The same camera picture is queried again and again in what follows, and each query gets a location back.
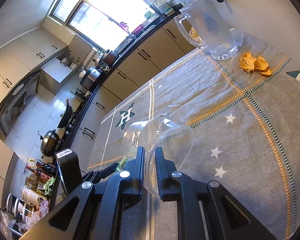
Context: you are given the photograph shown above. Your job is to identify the green tissue pack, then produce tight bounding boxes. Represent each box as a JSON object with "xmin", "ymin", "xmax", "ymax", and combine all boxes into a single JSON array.
[{"xmin": 116, "ymin": 155, "xmax": 127, "ymax": 173}]

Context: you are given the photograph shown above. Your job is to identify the green cloth rag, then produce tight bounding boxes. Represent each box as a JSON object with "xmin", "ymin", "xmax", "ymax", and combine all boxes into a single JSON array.
[{"xmin": 44, "ymin": 177, "xmax": 55, "ymax": 196}]

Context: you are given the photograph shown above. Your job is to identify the soy sauce bottle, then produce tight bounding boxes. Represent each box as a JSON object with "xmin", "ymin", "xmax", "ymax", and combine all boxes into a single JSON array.
[{"xmin": 36, "ymin": 159, "xmax": 57, "ymax": 177}]

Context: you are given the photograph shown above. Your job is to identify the white dish rack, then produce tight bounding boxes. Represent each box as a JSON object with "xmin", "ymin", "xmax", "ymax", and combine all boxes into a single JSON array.
[{"xmin": 6, "ymin": 193, "xmax": 34, "ymax": 222}]

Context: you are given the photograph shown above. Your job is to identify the black frying pan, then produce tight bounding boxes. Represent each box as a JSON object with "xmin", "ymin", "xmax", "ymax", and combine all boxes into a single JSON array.
[{"xmin": 57, "ymin": 99, "xmax": 73, "ymax": 128}]

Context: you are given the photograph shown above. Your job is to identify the plastic bags on counter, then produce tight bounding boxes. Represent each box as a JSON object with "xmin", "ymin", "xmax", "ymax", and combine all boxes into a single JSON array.
[{"xmin": 0, "ymin": 200, "xmax": 49, "ymax": 239}]

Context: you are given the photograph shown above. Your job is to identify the grey patterned tablecloth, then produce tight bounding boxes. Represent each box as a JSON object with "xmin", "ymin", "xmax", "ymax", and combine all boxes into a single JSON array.
[{"xmin": 88, "ymin": 30, "xmax": 300, "ymax": 239}]

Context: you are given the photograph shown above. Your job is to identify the range hood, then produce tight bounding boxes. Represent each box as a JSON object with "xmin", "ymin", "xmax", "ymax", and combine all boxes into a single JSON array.
[{"xmin": 0, "ymin": 68, "xmax": 42, "ymax": 138}]

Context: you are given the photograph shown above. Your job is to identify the silver rice cooker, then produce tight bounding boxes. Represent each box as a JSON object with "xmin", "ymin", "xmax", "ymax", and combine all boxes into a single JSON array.
[{"xmin": 80, "ymin": 67, "xmax": 102, "ymax": 92}]

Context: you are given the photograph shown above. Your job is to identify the dark cooking pot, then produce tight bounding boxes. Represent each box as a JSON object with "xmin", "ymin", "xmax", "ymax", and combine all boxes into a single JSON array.
[{"xmin": 99, "ymin": 49, "xmax": 119, "ymax": 68}]

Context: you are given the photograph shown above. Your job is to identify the orange peel pieces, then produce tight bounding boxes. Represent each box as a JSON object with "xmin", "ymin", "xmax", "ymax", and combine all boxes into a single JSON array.
[{"xmin": 239, "ymin": 51, "xmax": 273, "ymax": 77}]

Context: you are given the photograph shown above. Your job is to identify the clear glass pitcher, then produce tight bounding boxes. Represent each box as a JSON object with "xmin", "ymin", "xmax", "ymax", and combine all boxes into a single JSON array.
[{"xmin": 174, "ymin": 0, "xmax": 238, "ymax": 61}]

